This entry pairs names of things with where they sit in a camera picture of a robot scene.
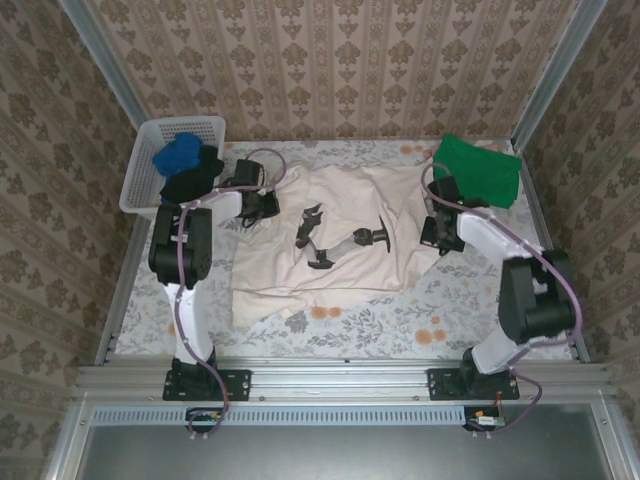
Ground white plastic laundry basket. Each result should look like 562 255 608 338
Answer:
118 115 229 220

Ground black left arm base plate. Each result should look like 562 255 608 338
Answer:
163 368 251 402

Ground aluminium table side rail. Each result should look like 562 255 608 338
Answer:
514 144 591 364
94 209 154 366

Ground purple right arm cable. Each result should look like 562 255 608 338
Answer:
421 164 584 439

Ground grey metal panel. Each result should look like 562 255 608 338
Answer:
47 402 640 480

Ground aluminium corner post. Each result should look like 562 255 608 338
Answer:
58 0 164 151
510 0 609 151

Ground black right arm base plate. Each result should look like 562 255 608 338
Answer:
427 368 521 402

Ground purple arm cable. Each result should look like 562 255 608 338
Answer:
421 164 584 439
174 147 289 444

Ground cream t-shirt with robot print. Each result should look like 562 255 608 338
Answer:
230 162 451 329

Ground aluminium frame rail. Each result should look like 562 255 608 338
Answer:
74 363 614 401

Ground folded green t-shirt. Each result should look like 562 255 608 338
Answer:
430 134 523 210

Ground blue t-shirt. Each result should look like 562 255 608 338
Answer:
152 132 206 179

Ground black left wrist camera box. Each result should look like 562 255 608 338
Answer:
233 158 265 190

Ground black controller board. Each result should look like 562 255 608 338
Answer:
463 405 507 432
185 407 226 435

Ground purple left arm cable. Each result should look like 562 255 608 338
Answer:
174 147 289 444

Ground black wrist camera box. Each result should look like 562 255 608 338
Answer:
428 177 462 207
233 158 265 190

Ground white slotted cable duct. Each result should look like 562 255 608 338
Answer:
92 405 466 426

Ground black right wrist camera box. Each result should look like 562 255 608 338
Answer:
428 177 462 207

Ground black t-shirt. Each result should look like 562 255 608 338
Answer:
159 145 225 205

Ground floral patterned tablecloth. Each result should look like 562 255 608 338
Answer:
114 139 576 359

